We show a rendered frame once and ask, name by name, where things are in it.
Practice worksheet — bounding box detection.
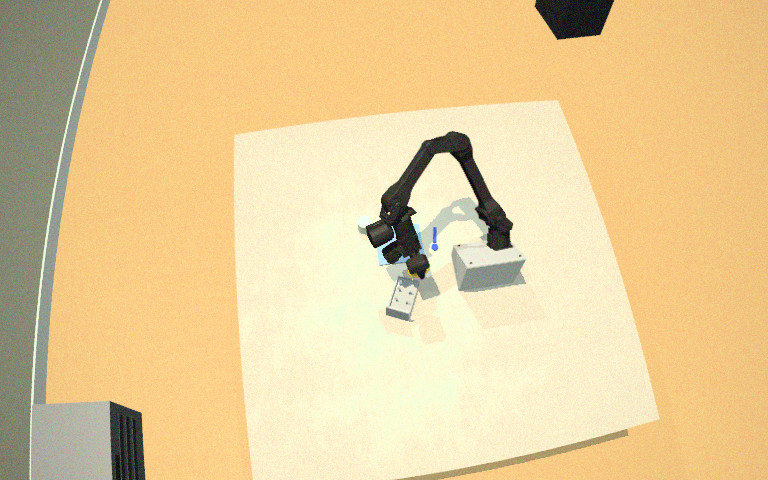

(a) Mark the yellow round plate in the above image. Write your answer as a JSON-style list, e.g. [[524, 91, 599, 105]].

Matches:
[[408, 268, 430, 278]]

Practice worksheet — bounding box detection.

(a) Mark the light blue square mat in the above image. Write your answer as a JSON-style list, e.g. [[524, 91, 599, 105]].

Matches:
[[377, 223, 425, 266]]

